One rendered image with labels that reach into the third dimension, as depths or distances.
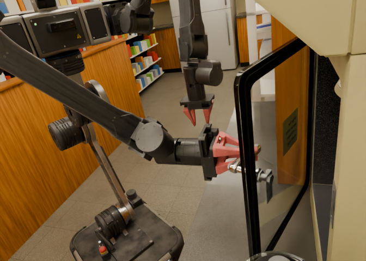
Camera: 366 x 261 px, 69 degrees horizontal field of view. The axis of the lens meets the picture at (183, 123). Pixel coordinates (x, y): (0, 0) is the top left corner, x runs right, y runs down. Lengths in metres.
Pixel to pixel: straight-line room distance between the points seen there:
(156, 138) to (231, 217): 0.37
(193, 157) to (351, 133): 0.29
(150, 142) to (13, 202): 1.99
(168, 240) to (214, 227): 0.96
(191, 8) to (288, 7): 0.54
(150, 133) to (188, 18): 0.42
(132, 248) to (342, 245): 1.36
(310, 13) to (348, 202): 0.24
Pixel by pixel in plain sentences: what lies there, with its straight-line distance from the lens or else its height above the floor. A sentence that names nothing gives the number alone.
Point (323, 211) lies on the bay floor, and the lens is 0.69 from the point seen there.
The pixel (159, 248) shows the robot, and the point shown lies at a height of 0.24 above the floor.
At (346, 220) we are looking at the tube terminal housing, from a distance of 0.44.
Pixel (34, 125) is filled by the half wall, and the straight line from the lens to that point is 2.46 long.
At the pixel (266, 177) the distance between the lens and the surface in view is 0.46.
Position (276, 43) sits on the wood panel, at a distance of 0.69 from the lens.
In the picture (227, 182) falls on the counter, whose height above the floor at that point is 0.94.
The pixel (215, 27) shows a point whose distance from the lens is 5.36.
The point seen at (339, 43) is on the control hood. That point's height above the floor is 1.42.
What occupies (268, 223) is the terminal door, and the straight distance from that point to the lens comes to 0.58.
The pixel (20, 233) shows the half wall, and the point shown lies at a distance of 2.52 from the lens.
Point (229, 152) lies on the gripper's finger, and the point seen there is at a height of 1.22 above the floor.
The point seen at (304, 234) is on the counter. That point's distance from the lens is 0.74.
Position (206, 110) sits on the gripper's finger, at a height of 1.16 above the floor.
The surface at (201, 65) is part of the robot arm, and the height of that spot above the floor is 1.31.
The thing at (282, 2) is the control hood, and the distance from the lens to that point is 0.31.
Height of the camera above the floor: 1.49
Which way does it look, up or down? 25 degrees down
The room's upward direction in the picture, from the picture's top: 11 degrees counter-clockwise
